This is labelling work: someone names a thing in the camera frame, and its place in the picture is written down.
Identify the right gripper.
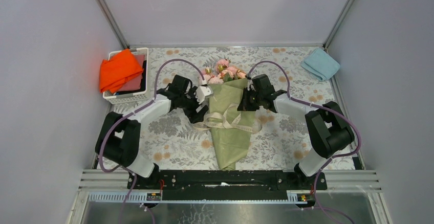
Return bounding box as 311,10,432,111
237,87,263,111

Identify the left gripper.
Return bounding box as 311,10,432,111
179,87,208,124

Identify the fake rose stem with bud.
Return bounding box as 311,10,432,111
222,66,247,80

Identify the peach fake rose stem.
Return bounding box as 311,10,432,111
202,68,224,84

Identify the brown kraft wrapping paper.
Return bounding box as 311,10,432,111
205,78,255,170

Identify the pink fake rose stem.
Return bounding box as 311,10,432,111
214,59,230,73

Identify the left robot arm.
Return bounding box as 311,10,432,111
95,75,213,189

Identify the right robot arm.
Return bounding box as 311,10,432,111
237,74,355,189

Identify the white plastic basket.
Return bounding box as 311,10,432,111
102,47,149,105

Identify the light blue cloth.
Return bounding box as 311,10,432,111
301,48,340,81

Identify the orange cloth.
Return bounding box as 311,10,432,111
99,49,143,93

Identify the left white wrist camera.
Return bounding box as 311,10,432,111
196,82,213,104

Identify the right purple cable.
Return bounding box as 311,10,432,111
246,60,362,224

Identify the purple cable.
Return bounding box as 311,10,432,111
98,58,206,224
246,60,362,224

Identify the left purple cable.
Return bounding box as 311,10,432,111
98,58,206,224

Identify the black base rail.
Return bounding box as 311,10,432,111
127,166,328,201

